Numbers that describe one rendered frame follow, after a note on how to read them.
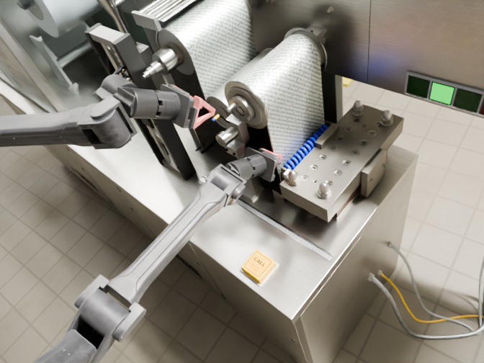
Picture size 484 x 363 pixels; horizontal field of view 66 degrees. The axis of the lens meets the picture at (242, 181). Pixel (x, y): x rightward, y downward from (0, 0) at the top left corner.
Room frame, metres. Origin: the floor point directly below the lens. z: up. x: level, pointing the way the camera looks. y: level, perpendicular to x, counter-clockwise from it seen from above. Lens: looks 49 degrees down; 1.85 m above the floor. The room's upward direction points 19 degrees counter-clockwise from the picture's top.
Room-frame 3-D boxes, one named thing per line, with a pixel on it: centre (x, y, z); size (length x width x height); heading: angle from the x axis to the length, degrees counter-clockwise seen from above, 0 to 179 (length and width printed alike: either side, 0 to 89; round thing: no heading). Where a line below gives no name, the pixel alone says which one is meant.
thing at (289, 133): (0.79, -0.21, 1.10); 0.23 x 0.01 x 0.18; 123
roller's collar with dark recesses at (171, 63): (0.97, 0.08, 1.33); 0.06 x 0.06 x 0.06; 33
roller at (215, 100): (0.94, -0.11, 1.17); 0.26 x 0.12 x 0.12; 123
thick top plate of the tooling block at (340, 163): (0.71, -0.31, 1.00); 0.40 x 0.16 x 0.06; 123
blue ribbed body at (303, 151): (0.77, -0.22, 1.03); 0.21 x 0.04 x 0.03; 123
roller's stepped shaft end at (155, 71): (0.94, 0.13, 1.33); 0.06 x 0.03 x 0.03; 123
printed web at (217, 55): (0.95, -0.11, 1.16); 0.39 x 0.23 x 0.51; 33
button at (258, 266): (0.51, 0.03, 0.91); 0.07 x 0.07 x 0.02; 33
